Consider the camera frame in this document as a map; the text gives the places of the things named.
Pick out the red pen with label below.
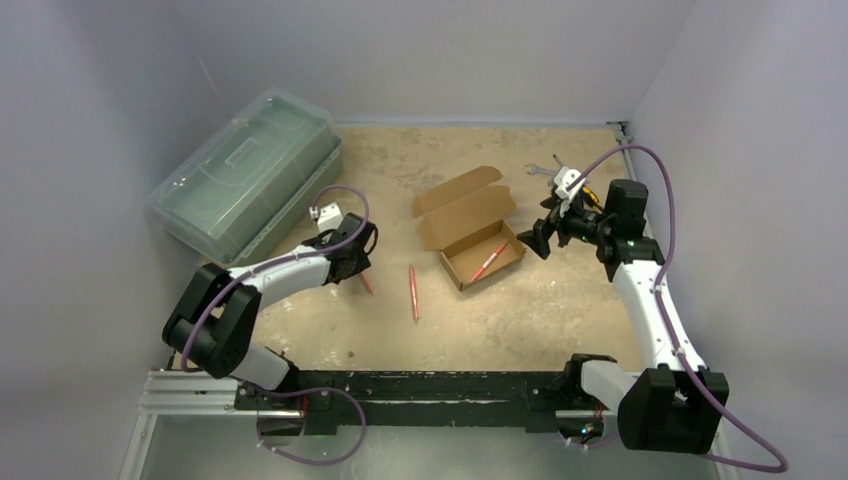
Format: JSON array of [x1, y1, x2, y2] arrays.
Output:
[[470, 242, 510, 283]]

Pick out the brown cardboard box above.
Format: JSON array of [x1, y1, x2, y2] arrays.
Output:
[[410, 166, 526, 291]]

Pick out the pink pen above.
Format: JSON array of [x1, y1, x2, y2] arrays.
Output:
[[359, 273, 375, 296]]

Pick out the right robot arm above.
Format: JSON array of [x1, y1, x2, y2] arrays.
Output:
[[518, 179, 729, 455]]

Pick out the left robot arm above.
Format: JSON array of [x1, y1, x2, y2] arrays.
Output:
[[162, 213, 378, 409]]

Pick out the clear plastic storage box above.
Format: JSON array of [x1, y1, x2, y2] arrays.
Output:
[[148, 88, 342, 266]]

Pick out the yellow black screwdriver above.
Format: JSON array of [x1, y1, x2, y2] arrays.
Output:
[[553, 154, 603, 212]]

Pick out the silver wrench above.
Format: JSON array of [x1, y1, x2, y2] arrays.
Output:
[[524, 163, 559, 177]]

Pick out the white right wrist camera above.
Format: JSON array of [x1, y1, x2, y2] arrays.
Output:
[[549, 167, 586, 217]]

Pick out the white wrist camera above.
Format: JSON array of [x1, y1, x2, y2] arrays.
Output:
[[309, 202, 344, 233], [549, 167, 586, 217]]

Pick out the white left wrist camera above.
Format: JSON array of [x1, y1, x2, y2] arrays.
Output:
[[309, 202, 344, 233]]

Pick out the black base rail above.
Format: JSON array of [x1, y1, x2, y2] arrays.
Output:
[[235, 367, 611, 436]]

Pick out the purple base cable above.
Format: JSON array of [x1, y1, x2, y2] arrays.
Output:
[[254, 386, 368, 466]]

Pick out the aluminium frame rail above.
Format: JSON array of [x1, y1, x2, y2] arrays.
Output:
[[119, 371, 317, 479]]

